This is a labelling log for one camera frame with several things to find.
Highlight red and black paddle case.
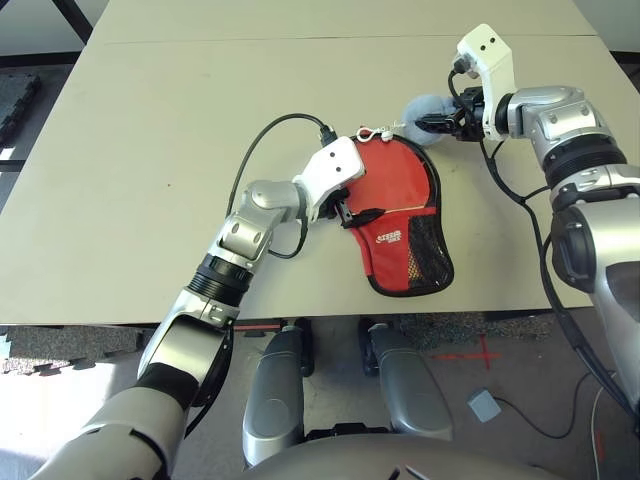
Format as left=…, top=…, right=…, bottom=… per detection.
left=344, top=133, right=456, bottom=298

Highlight grey robot left leg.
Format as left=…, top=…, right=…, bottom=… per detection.
left=241, top=328, right=314, bottom=470

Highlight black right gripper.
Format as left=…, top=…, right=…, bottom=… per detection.
left=413, top=88, right=487, bottom=144

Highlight grey robot leg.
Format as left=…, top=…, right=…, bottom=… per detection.
left=241, top=328, right=314, bottom=470
left=366, top=321, right=454, bottom=442

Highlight grey foot pedal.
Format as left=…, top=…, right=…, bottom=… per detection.
left=466, top=388, right=503, bottom=423

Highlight thin white wire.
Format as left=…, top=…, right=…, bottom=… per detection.
left=588, top=385, right=610, bottom=480

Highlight grey robot right leg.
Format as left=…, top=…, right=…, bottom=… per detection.
left=366, top=321, right=454, bottom=442

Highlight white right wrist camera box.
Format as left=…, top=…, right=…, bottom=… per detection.
left=451, top=23, right=517, bottom=144

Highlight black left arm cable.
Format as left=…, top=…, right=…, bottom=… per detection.
left=182, top=113, right=339, bottom=442

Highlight black pedal cable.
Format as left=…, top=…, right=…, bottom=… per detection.
left=496, top=371, right=595, bottom=441

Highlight speckled grey foam mat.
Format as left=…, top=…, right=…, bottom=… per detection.
left=0, top=323, right=157, bottom=376
left=398, top=311, right=557, bottom=352

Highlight red tape cross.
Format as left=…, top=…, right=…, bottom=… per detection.
left=431, top=333, right=502, bottom=372

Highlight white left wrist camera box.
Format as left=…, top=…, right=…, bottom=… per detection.
left=291, top=135, right=368, bottom=224

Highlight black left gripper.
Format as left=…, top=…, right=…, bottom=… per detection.
left=321, top=186, right=386, bottom=232

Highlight grey robot torso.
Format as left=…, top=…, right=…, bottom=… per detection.
left=243, top=433, right=552, bottom=480

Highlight black foam floor tiles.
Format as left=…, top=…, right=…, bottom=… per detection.
left=0, top=66, right=42, bottom=162

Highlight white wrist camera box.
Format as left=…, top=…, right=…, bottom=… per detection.
left=291, top=135, right=368, bottom=224
left=451, top=23, right=517, bottom=144

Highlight red tape lines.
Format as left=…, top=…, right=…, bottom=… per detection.
left=233, top=321, right=287, bottom=340

